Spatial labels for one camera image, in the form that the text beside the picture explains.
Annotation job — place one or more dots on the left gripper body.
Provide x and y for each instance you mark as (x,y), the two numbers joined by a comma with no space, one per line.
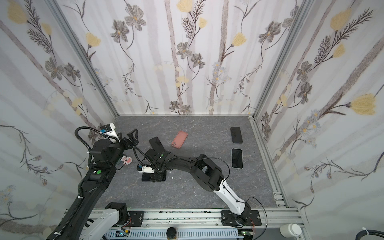
(124,145)

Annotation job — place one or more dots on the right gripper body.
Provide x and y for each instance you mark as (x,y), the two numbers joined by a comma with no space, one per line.
(154,156)

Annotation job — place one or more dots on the light blue case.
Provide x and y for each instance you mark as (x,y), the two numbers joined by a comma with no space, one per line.
(237,158)

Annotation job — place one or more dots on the black phone case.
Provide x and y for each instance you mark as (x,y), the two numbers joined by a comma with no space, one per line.
(236,135)

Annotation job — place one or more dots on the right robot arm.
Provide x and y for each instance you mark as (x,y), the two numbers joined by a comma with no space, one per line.
(209,176)

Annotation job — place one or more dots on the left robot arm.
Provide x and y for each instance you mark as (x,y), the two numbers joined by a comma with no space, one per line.
(103,158)

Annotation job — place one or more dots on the black phone far left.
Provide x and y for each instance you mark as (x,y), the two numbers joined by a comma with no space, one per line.
(156,145)

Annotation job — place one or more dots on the pink phone case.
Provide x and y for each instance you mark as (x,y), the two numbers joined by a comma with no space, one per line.
(179,139)

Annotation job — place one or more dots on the small pink white toy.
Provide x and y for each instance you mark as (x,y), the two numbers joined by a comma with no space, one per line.
(126,160)

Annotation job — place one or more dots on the black round knob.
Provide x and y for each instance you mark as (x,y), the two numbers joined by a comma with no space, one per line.
(171,233)

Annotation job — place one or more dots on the white cylinder object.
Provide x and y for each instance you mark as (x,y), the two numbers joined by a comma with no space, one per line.
(290,230)

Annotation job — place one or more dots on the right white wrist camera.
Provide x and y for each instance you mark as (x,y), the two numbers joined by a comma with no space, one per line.
(145,169)

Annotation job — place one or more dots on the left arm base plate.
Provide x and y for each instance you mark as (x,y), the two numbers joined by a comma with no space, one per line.
(132,219)

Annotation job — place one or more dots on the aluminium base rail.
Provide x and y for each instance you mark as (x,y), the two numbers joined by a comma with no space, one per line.
(191,224)

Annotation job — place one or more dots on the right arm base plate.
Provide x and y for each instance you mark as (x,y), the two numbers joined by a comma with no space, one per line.
(231,220)

